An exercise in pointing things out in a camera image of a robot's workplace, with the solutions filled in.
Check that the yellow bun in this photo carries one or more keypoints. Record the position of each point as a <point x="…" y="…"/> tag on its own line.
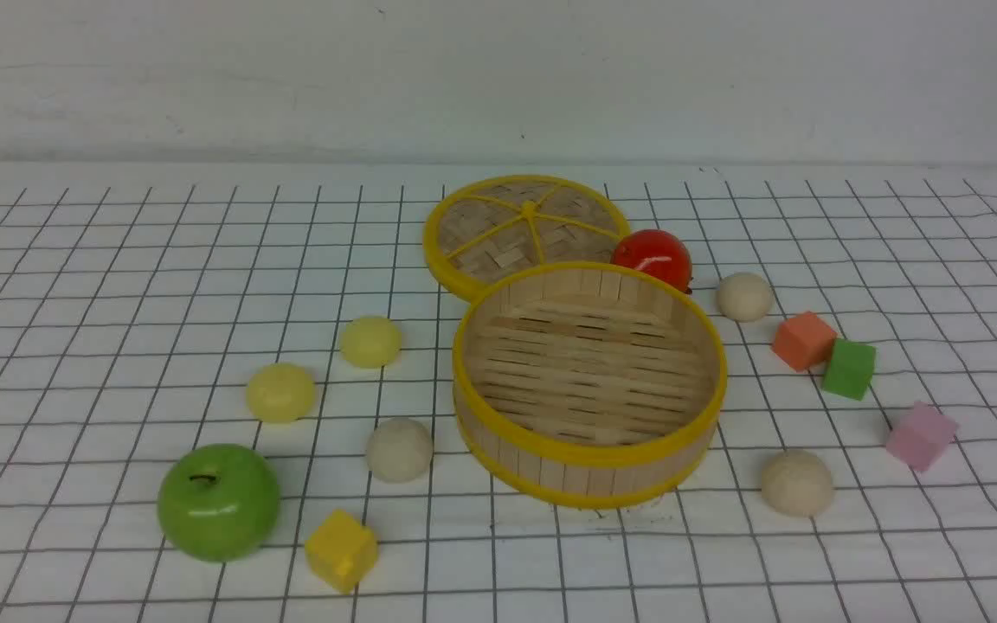
<point x="281" y="393"/>
<point x="370" y="342"/>

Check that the cream bun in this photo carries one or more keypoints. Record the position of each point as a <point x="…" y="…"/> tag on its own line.
<point x="744" y="297"/>
<point x="797" y="483"/>
<point x="399" y="450"/>

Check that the woven bamboo steamer lid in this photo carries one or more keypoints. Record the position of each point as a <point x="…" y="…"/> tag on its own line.
<point x="492" y="228"/>

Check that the bamboo steamer tray yellow rim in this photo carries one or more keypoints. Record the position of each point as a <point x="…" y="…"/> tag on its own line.
<point x="587" y="384"/>

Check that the red tomato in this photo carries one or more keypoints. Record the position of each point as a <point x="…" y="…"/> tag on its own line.
<point x="658" y="253"/>

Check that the yellow cube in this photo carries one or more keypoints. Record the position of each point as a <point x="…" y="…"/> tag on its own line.
<point x="341" y="551"/>

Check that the orange cube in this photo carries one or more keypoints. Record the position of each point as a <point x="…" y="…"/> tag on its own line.
<point x="804" y="340"/>

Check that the green apple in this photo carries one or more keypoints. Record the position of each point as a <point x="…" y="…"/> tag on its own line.
<point x="219" y="502"/>

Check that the green cube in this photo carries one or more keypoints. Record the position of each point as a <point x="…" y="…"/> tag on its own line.
<point x="850" y="369"/>

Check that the pink cube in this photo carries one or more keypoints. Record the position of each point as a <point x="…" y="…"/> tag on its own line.
<point x="921" y="437"/>

